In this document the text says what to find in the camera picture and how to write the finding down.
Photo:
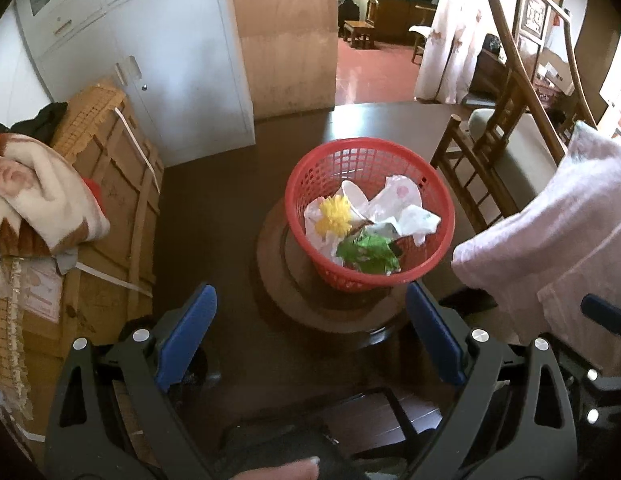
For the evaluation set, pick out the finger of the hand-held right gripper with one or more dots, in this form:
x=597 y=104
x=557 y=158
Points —
x=605 y=395
x=608 y=312

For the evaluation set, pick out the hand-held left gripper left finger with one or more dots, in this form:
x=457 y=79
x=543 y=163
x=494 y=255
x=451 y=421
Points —
x=188 y=335

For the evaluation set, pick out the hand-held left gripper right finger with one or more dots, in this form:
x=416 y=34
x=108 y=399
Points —
x=435 y=335

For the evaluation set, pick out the green paper packet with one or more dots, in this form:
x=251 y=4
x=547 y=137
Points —
x=365 y=255

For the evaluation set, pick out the white tissue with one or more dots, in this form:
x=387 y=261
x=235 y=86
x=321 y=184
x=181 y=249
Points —
x=415 y=222

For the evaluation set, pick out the crushed white paper cup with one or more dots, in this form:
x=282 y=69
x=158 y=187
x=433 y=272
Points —
x=398 y=192

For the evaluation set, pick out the yellow plastic flower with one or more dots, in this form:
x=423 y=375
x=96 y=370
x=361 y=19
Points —
x=333 y=215

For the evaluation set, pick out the red plastic basket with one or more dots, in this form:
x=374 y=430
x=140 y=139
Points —
x=340 y=160

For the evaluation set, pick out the person's left hand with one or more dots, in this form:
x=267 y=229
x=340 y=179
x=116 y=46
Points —
x=280 y=472

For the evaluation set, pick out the pink floral tablecloth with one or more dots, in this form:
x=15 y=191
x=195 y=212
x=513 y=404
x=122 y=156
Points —
x=540 y=240

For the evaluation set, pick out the round wooden stool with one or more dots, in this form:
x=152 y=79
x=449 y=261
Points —
x=300 y=305

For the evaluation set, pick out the wooden chair with cushion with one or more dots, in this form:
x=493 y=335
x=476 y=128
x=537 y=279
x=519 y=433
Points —
x=490 y=175

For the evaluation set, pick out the floral fleece blanket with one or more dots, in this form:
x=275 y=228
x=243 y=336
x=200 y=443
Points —
x=40 y=195

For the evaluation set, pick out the white metal cabinet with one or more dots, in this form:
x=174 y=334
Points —
x=190 y=85

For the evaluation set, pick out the dark cloth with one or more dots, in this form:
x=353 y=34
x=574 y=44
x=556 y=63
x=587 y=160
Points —
x=45 y=117

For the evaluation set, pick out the pink floral curtain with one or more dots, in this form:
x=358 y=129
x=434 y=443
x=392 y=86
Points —
x=455 y=35

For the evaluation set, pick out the small wooden stool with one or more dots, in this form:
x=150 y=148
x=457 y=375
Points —
x=358 y=32

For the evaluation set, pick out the plywood board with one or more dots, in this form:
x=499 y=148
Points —
x=285 y=35

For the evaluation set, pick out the dark wooden sideboard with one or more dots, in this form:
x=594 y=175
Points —
x=395 y=17

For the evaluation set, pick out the carved wall panel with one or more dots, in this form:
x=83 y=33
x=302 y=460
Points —
x=533 y=15

